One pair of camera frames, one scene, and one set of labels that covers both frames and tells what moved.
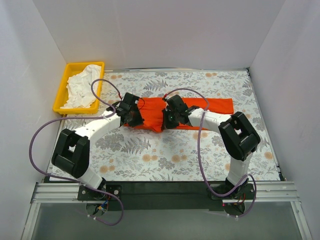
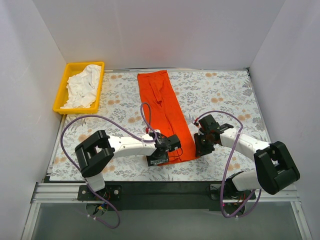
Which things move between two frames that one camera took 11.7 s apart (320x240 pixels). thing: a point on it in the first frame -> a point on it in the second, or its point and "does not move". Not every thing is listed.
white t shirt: [79, 94] does not move
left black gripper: [135, 117] -> [157, 160]
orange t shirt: [151, 110] -> [163, 114]
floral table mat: [134, 153] does not move
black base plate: [166, 195] does not move
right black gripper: [167, 120] -> [202, 148]
